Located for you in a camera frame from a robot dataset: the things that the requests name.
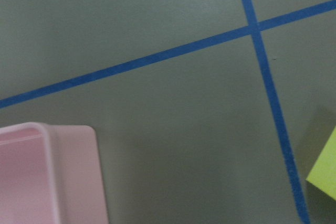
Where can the pink plastic bin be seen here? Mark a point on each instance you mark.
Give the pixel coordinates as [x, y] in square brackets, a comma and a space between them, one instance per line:
[51, 174]

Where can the yellow foam block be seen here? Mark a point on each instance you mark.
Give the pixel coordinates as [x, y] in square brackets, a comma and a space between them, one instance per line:
[322, 174]

